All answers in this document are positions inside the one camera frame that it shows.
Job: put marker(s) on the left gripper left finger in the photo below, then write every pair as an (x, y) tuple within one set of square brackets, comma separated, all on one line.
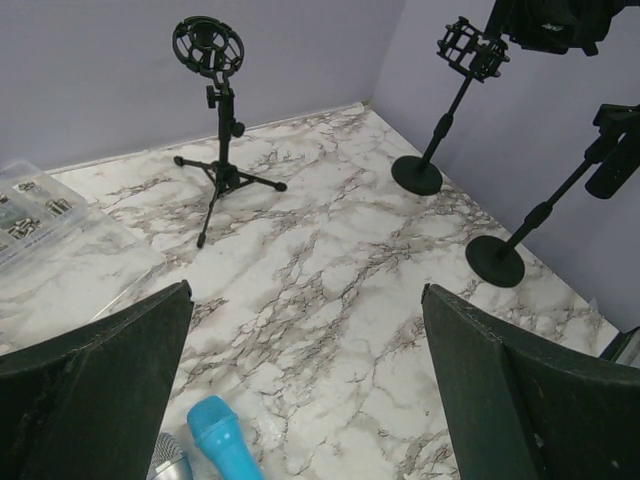
[(89, 404)]

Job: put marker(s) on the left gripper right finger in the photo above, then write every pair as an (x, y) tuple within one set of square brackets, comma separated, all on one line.
[(519, 406)]

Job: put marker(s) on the silver microphone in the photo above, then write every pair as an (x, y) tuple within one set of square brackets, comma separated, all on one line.
[(169, 460)]

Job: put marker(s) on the blue microphone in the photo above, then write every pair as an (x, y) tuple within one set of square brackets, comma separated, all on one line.
[(217, 433)]

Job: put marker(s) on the black tripod microphone stand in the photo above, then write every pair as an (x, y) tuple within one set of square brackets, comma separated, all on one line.
[(212, 49)]

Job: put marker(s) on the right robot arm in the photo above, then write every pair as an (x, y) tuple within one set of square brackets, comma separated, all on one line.
[(554, 26)]

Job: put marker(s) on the round base clip stand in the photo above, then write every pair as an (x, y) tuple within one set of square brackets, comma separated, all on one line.
[(495, 260)]

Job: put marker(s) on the black mesh-head microphone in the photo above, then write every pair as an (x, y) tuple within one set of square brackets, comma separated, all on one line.
[(616, 169)]

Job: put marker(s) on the clear plastic screw box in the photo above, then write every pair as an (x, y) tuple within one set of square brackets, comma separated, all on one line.
[(37, 211)]

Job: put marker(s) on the round base shock-mount stand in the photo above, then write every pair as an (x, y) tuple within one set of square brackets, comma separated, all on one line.
[(469, 53)]

